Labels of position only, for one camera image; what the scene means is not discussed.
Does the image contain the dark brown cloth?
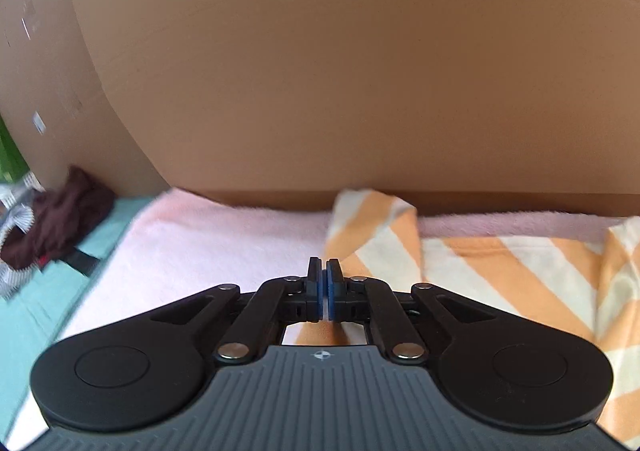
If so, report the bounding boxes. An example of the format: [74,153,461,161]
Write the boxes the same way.
[0,165,117,270]

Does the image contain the orange white striped shirt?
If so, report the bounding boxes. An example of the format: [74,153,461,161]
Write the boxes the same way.
[280,188,640,447]

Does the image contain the black strap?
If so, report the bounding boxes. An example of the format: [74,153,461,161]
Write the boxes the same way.
[64,248,101,278]

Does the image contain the teal bed sheet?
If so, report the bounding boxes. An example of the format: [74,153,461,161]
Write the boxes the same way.
[0,195,157,433]

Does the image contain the large cardboard box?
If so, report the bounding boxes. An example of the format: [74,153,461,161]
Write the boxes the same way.
[55,0,640,213]

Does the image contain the pink towel blanket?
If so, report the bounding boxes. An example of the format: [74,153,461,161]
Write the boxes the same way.
[7,186,640,451]

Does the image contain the green carton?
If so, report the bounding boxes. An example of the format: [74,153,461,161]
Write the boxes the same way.
[0,115,31,185]

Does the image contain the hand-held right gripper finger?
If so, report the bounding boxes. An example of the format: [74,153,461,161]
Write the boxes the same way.
[327,257,501,366]
[150,256,324,366]

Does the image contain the cardboard box with small label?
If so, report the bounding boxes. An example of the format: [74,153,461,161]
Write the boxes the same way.
[0,0,167,198]

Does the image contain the black white striped cloth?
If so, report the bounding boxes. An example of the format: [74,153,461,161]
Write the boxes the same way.
[0,174,44,300]

